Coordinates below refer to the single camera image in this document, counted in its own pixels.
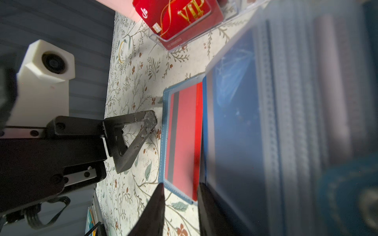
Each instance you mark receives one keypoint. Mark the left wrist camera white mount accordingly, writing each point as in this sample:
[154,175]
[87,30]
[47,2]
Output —
[43,85]

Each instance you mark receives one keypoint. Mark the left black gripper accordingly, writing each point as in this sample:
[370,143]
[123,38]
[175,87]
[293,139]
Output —
[41,163]

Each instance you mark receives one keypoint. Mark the red VIP card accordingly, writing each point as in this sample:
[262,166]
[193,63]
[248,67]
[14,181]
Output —
[175,23]

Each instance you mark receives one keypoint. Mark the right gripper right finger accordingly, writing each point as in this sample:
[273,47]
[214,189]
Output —
[215,220]

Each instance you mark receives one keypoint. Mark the dark blue wallet card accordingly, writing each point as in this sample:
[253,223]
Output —
[232,136]

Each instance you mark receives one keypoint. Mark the pink pencil cup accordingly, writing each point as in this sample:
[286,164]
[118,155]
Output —
[124,7]

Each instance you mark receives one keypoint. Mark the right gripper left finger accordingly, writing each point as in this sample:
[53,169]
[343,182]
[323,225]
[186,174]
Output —
[151,222]

